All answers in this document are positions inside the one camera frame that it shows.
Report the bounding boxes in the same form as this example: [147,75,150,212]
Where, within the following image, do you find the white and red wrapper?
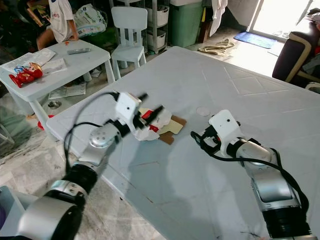
[132,107,174,142]

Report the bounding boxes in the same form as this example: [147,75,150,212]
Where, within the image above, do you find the tall green bin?
[167,0,204,49]

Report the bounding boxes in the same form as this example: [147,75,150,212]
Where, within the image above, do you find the purple plastic rubbish bin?
[0,206,7,237]

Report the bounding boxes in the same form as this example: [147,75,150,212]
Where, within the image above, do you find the beige cardboard piece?
[161,115,187,136]

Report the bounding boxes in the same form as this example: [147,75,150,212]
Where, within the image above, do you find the brown cardboard scrap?
[159,131,176,146]

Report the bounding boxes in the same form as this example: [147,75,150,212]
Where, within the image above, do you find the large white folding table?
[46,46,320,240]

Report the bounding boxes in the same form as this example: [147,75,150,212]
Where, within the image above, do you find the white child chair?
[110,6,149,81]

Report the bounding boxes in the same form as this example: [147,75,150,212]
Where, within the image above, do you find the white shelf unit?
[145,0,170,52]

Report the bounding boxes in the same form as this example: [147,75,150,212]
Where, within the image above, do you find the floor paper sheets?
[50,81,87,99]

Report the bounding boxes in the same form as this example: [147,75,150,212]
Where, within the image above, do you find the grey remote control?
[67,47,92,55]

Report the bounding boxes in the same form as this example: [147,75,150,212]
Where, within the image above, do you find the light blue small plastic table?
[0,41,117,144]

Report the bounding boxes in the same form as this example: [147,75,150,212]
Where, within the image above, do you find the beige woven slippers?
[197,39,236,56]

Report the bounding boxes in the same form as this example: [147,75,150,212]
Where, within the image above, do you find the printed diaper pack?
[75,4,109,39]

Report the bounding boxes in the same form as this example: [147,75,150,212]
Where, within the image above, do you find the white paper sheet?
[41,58,68,75]

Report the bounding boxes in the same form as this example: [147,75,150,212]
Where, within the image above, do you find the red round floor toy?
[37,115,52,132]

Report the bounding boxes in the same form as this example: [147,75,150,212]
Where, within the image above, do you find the blue door mat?
[233,31,278,50]

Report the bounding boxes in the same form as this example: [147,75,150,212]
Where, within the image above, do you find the child in white shirt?
[27,0,80,51]

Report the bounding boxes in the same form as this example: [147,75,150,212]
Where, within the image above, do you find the white hanging cloth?
[211,0,228,36]

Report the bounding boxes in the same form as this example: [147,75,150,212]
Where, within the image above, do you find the red doll toy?
[8,62,45,89]

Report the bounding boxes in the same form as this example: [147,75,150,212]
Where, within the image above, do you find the clear plastic packaging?
[5,48,57,72]

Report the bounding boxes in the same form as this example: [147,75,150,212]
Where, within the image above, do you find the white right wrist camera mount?
[208,109,242,150]

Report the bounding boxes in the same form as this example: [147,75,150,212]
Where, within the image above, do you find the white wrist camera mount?
[208,109,242,150]
[114,92,144,133]

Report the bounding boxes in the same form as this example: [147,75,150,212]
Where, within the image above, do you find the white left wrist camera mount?
[114,92,144,133]

